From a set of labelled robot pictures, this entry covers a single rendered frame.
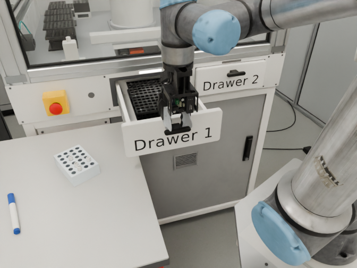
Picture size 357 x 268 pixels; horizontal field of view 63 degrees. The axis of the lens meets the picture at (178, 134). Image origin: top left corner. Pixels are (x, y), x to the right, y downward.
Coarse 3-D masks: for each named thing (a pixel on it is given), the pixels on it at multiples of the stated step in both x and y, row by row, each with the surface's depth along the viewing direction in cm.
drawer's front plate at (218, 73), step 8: (224, 64) 110; (232, 64) 110; (240, 64) 111; (248, 64) 112; (256, 64) 113; (264, 64) 114; (200, 72) 107; (208, 72) 108; (216, 72) 109; (224, 72) 110; (248, 72) 114; (256, 72) 115; (264, 72) 116; (200, 80) 109; (208, 80) 110; (216, 80) 111; (224, 80) 113; (232, 80) 114; (240, 80) 115; (248, 80) 116; (256, 80) 117; (200, 88) 111; (208, 88) 112; (216, 88) 114; (224, 88) 115; (232, 88) 116; (240, 88) 117; (248, 88) 118
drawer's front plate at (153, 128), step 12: (216, 108) 84; (144, 120) 79; (156, 120) 79; (180, 120) 81; (192, 120) 83; (204, 120) 84; (216, 120) 85; (132, 132) 79; (144, 132) 80; (156, 132) 81; (192, 132) 85; (204, 132) 86; (216, 132) 88; (132, 144) 81; (168, 144) 85; (180, 144) 86; (192, 144) 88; (132, 156) 84
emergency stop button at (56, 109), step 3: (51, 105) 93; (54, 105) 93; (57, 105) 93; (60, 105) 94; (51, 108) 93; (54, 108) 93; (57, 108) 93; (60, 108) 94; (51, 111) 93; (54, 111) 94; (57, 111) 94; (60, 111) 94; (54, 114) 95; (57, 114) 95
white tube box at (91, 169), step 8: (64, 152) 89; (72, 152) 89; (80, 152) 90; (56, 160) 86; (64, 160) 86; (80, 160) 87; (64, 168) 83; (72, 168) 83; (88, 168) 83; (96, 168) 84; (72, 176) 80; (80, 176) 82; (88, 176) 84; (72, 184) 82
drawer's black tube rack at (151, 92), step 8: (144, 80) 106; (152, 80) 107; (128, 88) 101; (136, 88) 101; (144, 88) 101; (152, 88) 101; (136, 96) 96; (144, 96) 96; (152, 96) 96; (136, 104) 92; (144, 104) 92; (152, 104) 92; (136, 112) 93; (176, 112) 93
